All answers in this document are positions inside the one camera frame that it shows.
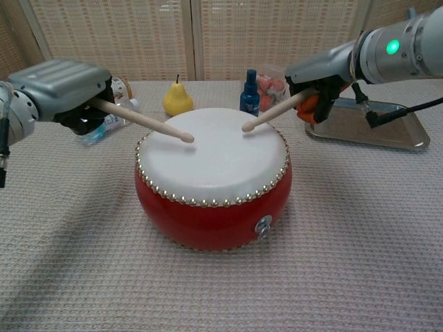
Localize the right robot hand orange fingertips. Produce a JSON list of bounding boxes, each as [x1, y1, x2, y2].
[[284, 40, 359, 125]]

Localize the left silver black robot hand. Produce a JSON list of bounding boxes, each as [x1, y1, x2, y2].
[[7, 59, 115, 136]]

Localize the wooden drumstick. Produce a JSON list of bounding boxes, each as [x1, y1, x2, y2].
[[93, 98, 195, 143], [241, 86, 318, 133]]

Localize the red drum with white skin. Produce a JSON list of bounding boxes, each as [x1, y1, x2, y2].
[[134, 107, 293, 252]]

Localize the clear box of red fruit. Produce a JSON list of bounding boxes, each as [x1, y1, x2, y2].
[[257, 64, 291, 113]]

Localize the amber tea bottle floral label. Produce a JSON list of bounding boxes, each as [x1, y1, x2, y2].
[[111, 77, 134, 103]]

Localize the clear water bottle blue label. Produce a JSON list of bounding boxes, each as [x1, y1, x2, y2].
[[79, 98, 141, 145]]

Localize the blue spray bottle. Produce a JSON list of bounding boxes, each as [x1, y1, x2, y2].
[[239, 69, 261, 118]]

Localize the rectangular metal tray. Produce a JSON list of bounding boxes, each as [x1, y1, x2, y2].
[[304, 96, 431, 151]]

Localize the woven folding screen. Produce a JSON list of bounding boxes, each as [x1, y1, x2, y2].
[[0, 0, 443, 87]]

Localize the yellow pear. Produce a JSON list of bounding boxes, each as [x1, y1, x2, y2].
[[163, 73, 194, 117]]

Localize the white waffle tablecloth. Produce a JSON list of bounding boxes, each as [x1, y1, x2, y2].
[[0, 79, 443, 332]]

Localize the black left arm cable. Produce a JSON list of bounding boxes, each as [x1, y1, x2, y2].
[[0, 117, 10, 190]]

